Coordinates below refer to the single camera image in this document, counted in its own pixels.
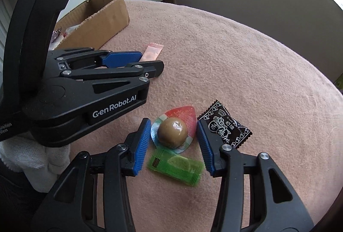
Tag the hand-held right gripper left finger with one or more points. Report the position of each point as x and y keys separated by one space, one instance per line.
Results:
x=142 y=146

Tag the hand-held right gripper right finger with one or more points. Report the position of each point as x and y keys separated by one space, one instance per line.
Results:
x=203 y=146

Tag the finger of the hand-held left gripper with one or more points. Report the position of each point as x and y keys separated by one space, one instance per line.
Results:
x=150 y=68
x=123 y=58

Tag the pink snack packet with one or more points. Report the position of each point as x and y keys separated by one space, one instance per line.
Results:
x=152 y=51

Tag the black patterned candy packet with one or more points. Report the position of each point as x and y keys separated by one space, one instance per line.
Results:
x=225 y=122

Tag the jelly cup with brown ball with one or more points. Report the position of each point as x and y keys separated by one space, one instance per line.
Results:
x=171 y=131

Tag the green candy packet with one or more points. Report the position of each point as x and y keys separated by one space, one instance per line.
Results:
x=176 y=167

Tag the brown cardboard box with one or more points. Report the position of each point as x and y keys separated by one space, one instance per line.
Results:
x=107 y=22

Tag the person's left hand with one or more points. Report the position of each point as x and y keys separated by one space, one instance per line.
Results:
x=29 y=157

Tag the pink blanket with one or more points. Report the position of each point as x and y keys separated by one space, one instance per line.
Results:
x=241 y=60

